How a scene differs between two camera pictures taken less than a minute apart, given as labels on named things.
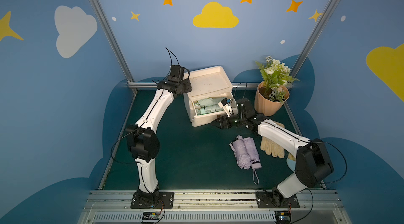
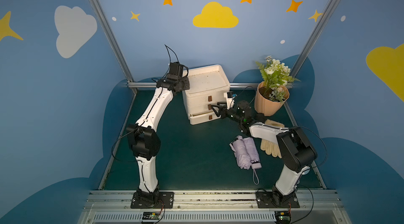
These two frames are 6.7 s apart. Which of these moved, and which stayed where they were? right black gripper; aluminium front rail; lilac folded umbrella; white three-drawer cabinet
Moved: right black gripper
Stayed: white three-drawer cabinet; aluminium front rail; lilac folded umbrella
